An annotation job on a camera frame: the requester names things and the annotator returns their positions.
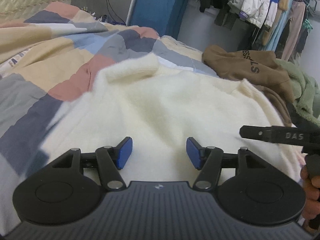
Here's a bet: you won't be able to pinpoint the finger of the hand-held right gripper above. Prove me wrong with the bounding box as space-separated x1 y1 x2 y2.
239 125 274 143

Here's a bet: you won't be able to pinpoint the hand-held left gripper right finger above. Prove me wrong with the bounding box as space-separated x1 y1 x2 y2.
186 137 269 191

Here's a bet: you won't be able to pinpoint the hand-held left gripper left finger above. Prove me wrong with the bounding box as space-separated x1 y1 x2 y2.
50 137 133 191

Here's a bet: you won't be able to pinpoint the cream fuzzy sweater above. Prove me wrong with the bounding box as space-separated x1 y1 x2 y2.
37 54 304 188

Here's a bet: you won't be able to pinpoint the person's right hand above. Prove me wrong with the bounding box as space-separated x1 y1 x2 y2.
299 166 320 233

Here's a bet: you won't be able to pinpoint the green fleece garment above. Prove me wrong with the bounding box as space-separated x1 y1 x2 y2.
275 58 320 127

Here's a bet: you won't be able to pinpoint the brown hoodie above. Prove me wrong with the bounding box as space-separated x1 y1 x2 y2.
202 45 297 128

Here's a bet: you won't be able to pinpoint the light blue hanging garment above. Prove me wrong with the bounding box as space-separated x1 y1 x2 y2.
265 0 296 53

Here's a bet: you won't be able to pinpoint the pink beige hanging pants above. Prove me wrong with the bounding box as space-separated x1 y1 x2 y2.
281 0 307 62

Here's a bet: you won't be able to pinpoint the green hanging garment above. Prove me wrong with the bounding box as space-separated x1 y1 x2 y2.
302 17 313 31

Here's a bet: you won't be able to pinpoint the patchwork blanket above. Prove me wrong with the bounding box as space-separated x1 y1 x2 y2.
0 1 220 230

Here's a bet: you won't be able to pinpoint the white puffer jacket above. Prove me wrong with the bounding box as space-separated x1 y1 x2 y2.
227 0 275 29

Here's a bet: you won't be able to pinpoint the blue padded chair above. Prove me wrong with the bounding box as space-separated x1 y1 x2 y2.
130 0 176 40

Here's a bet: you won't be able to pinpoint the blue curtain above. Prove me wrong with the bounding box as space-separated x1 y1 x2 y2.
150 0 193 42

